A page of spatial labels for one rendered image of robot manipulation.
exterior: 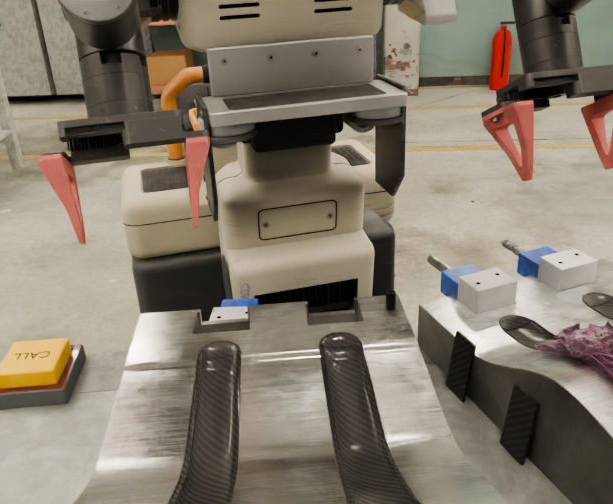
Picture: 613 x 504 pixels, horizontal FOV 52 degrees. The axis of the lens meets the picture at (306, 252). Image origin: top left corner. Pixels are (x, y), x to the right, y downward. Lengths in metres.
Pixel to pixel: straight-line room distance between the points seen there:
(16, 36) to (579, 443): 6.02
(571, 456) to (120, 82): 0.47
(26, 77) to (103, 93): 5.77
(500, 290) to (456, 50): 5.29
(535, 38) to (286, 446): 0.46
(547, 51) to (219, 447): 0.48
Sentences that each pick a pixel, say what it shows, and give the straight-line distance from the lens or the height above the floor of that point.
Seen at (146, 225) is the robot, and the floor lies 0.76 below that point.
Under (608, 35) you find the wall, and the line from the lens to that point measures 6.22.
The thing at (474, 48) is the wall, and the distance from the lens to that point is 5.95.
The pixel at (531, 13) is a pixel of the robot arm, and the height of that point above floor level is 1.14.
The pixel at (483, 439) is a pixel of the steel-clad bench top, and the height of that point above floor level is 0.80.
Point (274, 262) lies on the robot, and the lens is 0.92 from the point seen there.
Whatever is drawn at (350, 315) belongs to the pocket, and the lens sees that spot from 0.64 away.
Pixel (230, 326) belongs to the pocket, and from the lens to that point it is 0.64.
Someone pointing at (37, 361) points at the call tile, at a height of 0.84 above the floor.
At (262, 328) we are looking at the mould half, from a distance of 0.59.
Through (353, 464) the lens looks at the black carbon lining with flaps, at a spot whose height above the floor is 0.88.
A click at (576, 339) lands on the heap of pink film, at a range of 0.58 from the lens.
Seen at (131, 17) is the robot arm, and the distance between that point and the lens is 0.53.
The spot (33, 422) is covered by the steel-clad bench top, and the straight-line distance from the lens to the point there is 0.70.
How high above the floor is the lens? 1.21
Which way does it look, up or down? 26 degrees down
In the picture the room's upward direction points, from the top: 3 degrees counter-clockwise
